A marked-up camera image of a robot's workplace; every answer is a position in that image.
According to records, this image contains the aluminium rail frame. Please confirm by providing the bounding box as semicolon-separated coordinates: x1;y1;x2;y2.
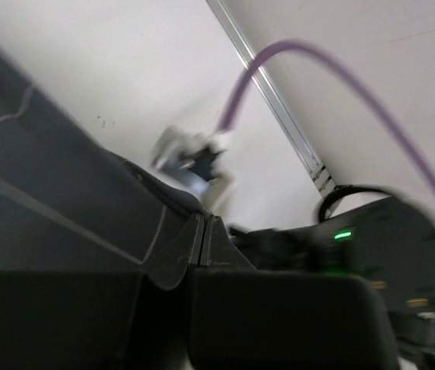
207;0;336;197

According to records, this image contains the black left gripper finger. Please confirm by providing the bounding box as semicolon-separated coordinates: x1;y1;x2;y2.
0;216;206;369

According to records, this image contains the dark grey checked pillowcase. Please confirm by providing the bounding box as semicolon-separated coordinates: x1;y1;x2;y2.
0;56;202;288

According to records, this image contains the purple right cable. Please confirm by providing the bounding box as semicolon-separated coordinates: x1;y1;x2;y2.
215;37;435;240

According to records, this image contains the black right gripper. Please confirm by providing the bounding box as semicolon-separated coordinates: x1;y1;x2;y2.
188;186;435;369

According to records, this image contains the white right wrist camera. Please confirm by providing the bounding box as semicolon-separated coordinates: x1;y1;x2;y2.
151;126;235;218

